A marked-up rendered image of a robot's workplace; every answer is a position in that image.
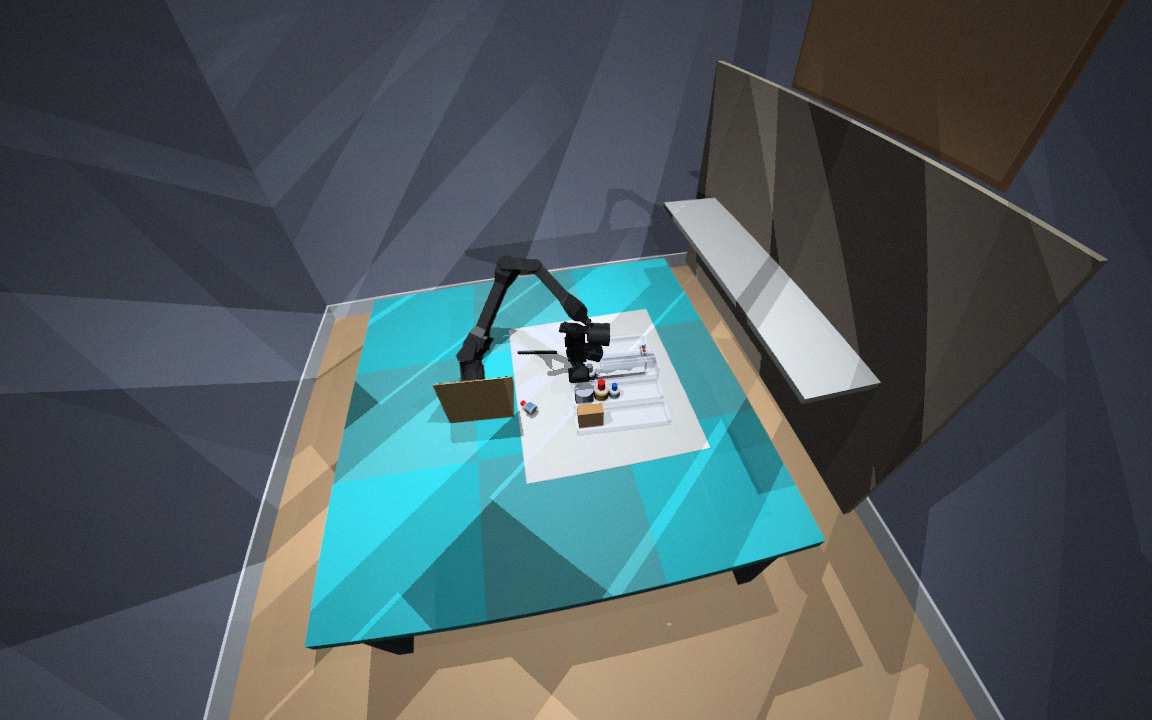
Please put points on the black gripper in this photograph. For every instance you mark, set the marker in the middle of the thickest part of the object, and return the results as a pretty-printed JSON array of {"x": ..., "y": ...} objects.
[{"x": 578, "y": 373}]

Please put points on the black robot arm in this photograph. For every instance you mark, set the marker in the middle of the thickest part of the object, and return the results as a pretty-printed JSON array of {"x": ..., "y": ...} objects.
[{"x": 508, "y": 268}]

